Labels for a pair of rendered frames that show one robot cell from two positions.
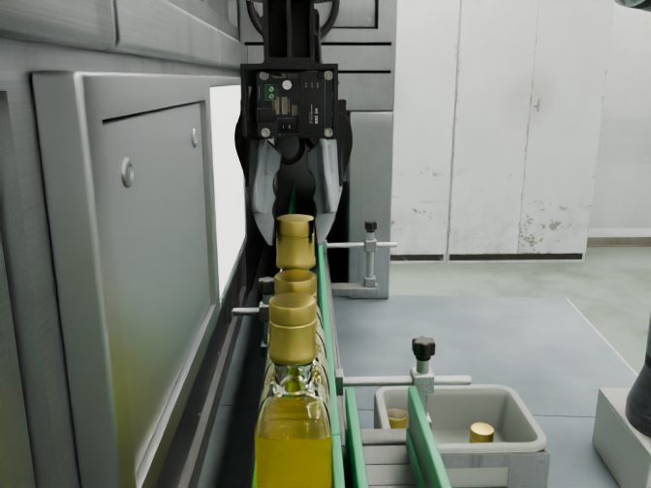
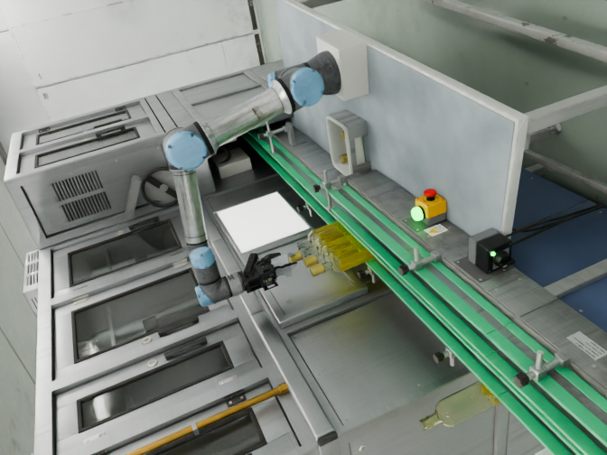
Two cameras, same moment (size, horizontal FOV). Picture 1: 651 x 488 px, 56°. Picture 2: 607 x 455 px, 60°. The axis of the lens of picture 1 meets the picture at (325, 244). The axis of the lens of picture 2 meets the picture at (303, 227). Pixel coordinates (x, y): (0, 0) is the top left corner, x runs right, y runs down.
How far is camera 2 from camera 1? 1.47 m
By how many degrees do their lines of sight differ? 34
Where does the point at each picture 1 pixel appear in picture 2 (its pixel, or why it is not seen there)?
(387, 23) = (157, 140)
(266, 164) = (279, 271)
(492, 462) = (352, 144)
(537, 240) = not seen: outside the picture
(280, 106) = (269, 279)
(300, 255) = (298, 256)
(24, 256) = (312, 323)
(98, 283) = (313, 309)
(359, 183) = not seen: hidden behind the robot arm
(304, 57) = (260, 281)
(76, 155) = (293, 319)
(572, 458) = not seen: hidden behind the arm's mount
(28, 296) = (318, 320)
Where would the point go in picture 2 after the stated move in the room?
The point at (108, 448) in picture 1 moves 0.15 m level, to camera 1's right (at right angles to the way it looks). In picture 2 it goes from (345, 297) to (340, 264)
